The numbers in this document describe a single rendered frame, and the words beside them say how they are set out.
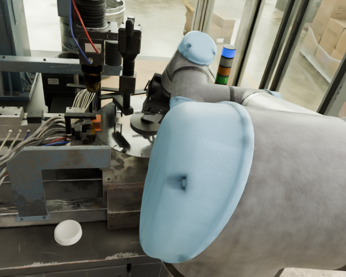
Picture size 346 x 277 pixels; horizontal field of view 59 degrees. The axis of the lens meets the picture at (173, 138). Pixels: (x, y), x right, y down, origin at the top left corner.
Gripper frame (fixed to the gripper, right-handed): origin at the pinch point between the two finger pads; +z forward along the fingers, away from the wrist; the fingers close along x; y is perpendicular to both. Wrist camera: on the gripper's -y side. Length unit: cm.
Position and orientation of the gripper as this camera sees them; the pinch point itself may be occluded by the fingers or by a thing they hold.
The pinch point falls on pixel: (157, 119)
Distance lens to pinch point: 91.6
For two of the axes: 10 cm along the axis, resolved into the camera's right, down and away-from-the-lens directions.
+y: -9.4, -1.9, -2.9
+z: -3.4, 3.6, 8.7
